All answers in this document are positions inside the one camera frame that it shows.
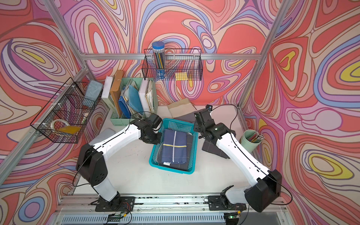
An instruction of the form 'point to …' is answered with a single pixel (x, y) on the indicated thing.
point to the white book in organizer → (107, 87)
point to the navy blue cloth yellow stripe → (174, 147)
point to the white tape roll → (52, 123)
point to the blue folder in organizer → (134, 101)
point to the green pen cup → (251, 139)
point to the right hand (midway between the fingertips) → (200, 126)
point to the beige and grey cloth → (183, 110)
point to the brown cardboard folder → (116, 90)
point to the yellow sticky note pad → (181, 76)
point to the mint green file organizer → (147, 90)
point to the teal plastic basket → (180, 124)
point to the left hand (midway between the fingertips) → (160, 141)
